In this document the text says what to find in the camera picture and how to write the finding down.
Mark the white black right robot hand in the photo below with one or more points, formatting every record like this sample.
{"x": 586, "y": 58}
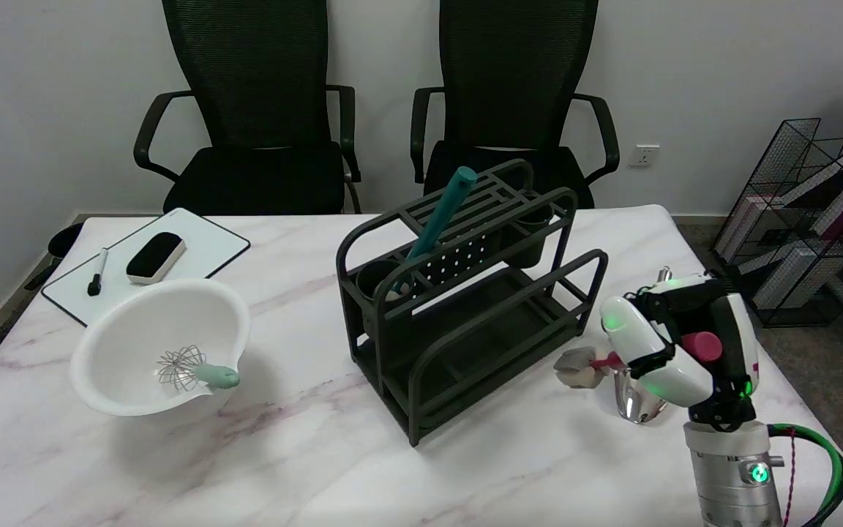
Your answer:
{"x": 685, "y": 377}

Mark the pink sponge bottle brush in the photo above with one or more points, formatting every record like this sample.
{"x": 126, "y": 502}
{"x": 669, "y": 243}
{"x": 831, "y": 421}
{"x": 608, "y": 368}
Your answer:
{"x": 577, "y": 366}

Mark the white box in rack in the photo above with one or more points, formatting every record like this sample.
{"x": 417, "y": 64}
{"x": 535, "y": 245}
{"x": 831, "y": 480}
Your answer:
{"x": 787, "y": 274}

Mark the dark kitchen storage rack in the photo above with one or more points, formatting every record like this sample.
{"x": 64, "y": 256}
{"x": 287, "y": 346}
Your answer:
{"x": 465, "y": 344}

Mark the shiny metal scoop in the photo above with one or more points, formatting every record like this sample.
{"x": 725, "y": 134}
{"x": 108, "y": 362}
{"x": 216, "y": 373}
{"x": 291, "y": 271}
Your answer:
{"x": 637, "y": 402}

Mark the black mesh office chair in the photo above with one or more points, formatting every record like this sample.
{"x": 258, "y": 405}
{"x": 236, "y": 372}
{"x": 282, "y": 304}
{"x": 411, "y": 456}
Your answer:
{"x": 516, "y": 73}
{"x": 253, "y": 168}

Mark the small whiteboard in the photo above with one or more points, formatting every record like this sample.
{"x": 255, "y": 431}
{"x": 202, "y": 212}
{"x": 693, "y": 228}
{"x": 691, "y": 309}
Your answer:
{"x": 202, "y": 249}

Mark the black white board eraser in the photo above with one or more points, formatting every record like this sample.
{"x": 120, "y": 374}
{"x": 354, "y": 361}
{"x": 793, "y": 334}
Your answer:
{"x": 154, "y": 256}

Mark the white plastic mixing bowl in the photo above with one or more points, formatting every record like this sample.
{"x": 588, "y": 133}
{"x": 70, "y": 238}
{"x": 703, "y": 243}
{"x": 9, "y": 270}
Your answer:
{"x": 129, "y": 329}

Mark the black whiteboard marker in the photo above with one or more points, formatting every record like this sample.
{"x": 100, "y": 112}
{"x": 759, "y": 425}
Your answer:
{"x": 98, "y": 271}

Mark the black floor object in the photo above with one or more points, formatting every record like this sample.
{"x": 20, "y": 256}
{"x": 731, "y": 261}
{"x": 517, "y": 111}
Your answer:
{"x": 63, "y": 238}

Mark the white wall outlet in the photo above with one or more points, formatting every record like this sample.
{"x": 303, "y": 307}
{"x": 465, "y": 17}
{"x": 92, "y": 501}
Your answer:
{"x": 644, "y": 155}

